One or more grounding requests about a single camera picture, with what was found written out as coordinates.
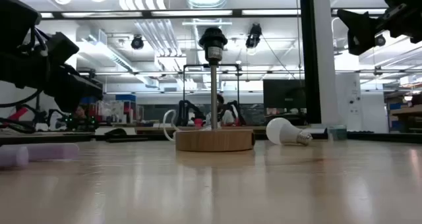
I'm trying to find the black monitor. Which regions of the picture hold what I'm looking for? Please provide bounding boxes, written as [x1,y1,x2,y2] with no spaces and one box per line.
[262,78,307,110]

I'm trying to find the black aluminium table frame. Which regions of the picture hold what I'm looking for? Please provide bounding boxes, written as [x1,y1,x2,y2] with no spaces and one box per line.
[0,130,422,146]

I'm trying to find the tan desk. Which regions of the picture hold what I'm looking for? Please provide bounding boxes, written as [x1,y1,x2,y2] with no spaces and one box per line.
[95,124,327,135]

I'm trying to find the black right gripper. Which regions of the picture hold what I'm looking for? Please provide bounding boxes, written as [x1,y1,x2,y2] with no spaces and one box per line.
[336,0,422,56]

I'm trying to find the wooden shelf unit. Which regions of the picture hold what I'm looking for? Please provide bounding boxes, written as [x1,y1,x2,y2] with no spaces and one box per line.
[384,92,422,133]

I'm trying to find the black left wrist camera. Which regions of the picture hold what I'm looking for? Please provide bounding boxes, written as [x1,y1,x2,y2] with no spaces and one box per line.
[44,32,80,67]

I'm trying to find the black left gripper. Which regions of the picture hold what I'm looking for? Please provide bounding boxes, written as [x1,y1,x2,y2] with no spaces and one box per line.
[13,51,104,113]

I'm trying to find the black crossbar with light strips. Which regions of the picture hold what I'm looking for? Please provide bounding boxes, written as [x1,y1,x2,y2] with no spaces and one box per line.
[38,8,388,20]

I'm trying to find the white lightbulb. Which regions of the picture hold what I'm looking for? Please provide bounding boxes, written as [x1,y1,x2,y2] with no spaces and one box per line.
[266,117,313,146]

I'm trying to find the white lamp cord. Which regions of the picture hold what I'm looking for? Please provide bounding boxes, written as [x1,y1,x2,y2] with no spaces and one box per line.
[162,109,212,142]

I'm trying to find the black and white tower post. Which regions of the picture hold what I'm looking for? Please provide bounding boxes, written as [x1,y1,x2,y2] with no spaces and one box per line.
[293,0,339,134]

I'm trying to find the seated person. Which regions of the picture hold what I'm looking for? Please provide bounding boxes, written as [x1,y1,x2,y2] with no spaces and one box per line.
[74,105,88,120]

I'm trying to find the person at background station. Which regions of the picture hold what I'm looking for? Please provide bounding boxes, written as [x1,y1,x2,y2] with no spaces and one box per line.
[204,94,236,126]

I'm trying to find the black background station frame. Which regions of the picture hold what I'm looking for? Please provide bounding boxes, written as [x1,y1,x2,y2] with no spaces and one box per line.
[183,63,241,126]

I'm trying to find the purple handled pliers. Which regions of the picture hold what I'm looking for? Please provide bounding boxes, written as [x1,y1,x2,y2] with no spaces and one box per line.
[0,143,80,168]

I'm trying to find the wooden base table lamp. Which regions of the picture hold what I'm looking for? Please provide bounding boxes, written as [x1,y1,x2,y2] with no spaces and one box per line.
[175,26,256,152]

